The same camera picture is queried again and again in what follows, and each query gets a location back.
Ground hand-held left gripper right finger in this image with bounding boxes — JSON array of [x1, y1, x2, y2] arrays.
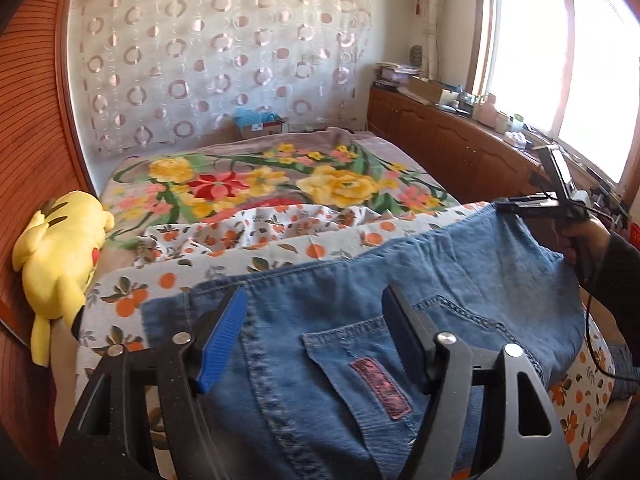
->
[[381, 285, 578, 480]]

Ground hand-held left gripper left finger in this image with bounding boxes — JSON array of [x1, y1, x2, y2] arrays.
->
[[57, 286, 250, 480]]

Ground blue denim pants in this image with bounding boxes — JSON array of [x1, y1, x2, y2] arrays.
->
[[141, 201, 587, 480]]

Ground person's right forearm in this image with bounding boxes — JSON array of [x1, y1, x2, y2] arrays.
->
[[582, 232, 640, 321]]

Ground person's right hand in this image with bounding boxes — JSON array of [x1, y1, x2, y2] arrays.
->
[[562, 217, 612, 286]]

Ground orange fruit print bed sheet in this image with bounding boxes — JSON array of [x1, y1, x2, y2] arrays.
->
[[75, 205, 618, 480]]

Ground white plastic bottle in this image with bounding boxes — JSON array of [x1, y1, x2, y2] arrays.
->
[[472, 92, 498, 123]]

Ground long wooden low cabinet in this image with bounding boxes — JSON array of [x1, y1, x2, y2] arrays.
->
[[367, 85, 640, 241]]

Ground wooden framed window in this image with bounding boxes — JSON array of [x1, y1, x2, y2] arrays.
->
[[470, 0, 640, 196]]

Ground open cardboard box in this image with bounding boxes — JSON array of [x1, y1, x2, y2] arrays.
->
[[397, 77, 458, 106]]

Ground floral pink blanket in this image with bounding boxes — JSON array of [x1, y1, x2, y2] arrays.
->
[[97, 127, 463, 261]]

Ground stack of papers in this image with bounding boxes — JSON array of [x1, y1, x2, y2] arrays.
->
[[374, 62, 421, 92]]

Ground yellow plush toy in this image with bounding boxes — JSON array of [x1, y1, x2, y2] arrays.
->
[[12, 191, 115, 365]]

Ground person's denim clad leg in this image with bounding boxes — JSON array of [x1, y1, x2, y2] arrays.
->
[[607, 342, 640, 401]]

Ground beige window curtain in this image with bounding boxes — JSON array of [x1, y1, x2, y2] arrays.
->
[[410, 0, 451, 81]]

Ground small cardboard box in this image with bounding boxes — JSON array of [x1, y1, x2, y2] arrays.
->
[[236, 117, 291, 141]]

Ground circle patterned sheer curtain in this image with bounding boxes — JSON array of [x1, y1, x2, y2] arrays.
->
[[70, 0, 373, 156]]

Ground thin black cable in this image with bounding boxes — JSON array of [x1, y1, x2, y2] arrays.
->
[[582, 280, 621, 378]]

